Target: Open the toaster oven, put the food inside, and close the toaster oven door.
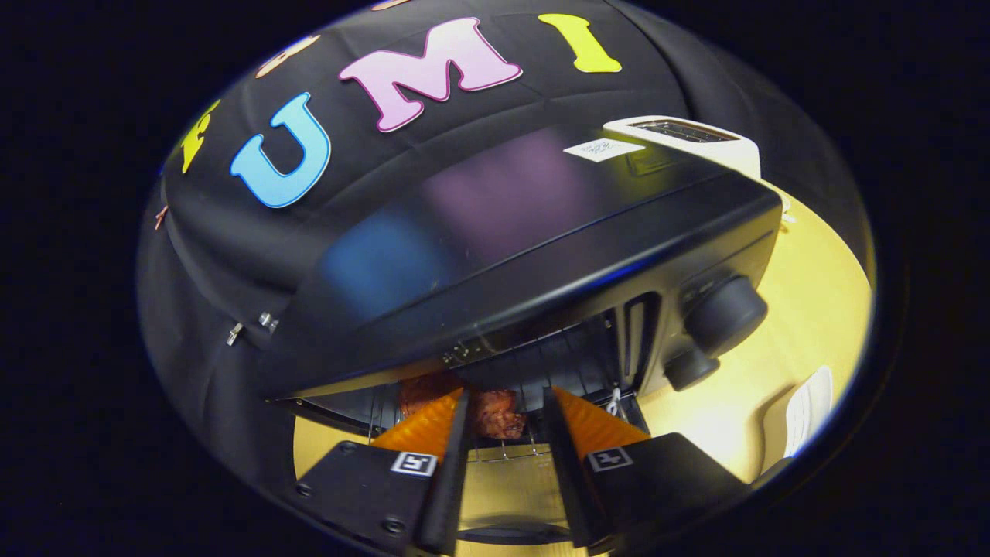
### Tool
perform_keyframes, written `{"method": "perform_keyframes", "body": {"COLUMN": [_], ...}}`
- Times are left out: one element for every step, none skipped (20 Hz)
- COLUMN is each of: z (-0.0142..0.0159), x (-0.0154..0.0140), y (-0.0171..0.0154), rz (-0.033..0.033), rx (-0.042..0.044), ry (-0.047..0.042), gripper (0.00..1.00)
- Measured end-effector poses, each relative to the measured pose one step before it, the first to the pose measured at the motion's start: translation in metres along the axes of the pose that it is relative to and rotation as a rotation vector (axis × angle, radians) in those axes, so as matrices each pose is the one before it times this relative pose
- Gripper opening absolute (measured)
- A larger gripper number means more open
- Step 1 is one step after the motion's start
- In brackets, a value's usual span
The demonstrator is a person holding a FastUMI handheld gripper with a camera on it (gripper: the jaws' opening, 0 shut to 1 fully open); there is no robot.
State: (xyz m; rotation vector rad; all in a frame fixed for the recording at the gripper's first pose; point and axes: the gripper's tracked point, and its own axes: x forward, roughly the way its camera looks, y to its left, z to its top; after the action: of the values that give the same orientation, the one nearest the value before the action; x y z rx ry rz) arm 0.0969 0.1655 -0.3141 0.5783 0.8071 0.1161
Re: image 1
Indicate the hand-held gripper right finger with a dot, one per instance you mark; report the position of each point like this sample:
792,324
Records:
564,464

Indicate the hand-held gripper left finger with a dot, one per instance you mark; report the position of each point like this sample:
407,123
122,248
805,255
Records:
445,480

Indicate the reddish-brown meat slice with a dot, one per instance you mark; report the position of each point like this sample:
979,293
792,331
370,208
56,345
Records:
499,414

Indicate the black toaster oven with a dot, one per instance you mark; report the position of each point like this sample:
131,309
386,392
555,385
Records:
541,232

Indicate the white pop-up toaster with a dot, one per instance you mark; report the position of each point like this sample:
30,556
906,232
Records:
727,151

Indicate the metal clip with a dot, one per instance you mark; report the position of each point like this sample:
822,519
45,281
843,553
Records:
268,322
234,334

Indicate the white rectangular dish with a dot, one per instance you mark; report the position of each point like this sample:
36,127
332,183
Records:
808,410

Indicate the wooden clothes peg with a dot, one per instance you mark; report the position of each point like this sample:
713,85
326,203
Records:
161,217

